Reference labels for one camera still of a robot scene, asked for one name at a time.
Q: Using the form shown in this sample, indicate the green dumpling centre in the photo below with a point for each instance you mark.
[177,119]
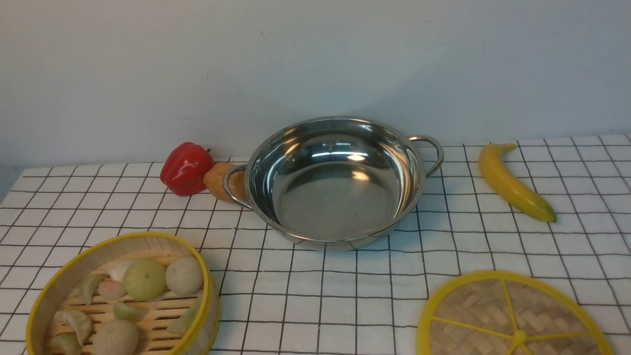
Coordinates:
[126,312]

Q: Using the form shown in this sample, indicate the white round bun front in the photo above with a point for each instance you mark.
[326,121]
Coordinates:
[117,337]

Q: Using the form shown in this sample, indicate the pink white dumpling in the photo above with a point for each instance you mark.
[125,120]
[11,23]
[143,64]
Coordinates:
[111,290]

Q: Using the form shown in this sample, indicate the green dumpling left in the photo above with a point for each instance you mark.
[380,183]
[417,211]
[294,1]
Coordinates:
[87,288]

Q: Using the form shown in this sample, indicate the yellow banana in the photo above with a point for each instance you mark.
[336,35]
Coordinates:
[509,187]

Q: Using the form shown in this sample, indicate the pale dumpling front left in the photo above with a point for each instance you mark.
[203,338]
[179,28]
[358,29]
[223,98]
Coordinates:
[80,323]

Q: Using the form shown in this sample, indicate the yellow woven bamboo steamer lid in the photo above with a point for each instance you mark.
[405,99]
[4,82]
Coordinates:
[505,313]

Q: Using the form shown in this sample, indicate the stainless steel pot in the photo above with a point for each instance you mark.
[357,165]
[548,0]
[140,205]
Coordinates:
[335,183]

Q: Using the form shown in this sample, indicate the white checkered tablecloth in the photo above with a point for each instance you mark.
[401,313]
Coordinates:
[278,298]

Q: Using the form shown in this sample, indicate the green dumpling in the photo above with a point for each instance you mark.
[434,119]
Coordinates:
[126,312]
[87,288]

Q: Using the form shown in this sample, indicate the yellow rimmed bamboo steamer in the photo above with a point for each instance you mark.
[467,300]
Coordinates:
[175,325]

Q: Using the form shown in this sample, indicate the red bell pepper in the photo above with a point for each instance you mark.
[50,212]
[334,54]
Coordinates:
[184,169]

